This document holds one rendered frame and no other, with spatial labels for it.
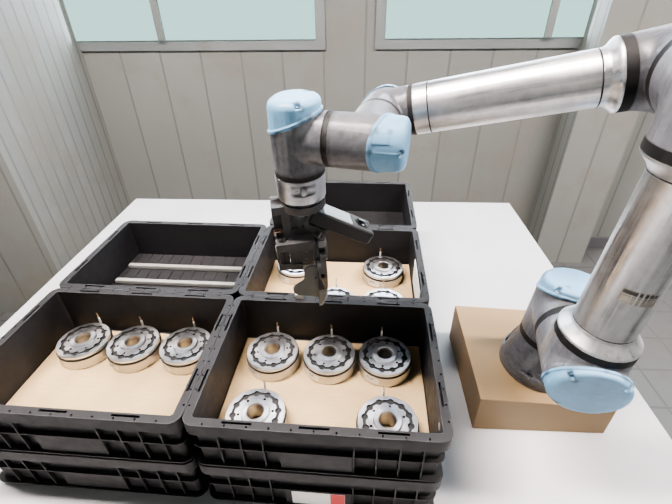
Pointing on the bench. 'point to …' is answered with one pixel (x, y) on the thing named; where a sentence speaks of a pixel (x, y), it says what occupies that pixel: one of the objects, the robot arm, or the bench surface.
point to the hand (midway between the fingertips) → (322, 288)
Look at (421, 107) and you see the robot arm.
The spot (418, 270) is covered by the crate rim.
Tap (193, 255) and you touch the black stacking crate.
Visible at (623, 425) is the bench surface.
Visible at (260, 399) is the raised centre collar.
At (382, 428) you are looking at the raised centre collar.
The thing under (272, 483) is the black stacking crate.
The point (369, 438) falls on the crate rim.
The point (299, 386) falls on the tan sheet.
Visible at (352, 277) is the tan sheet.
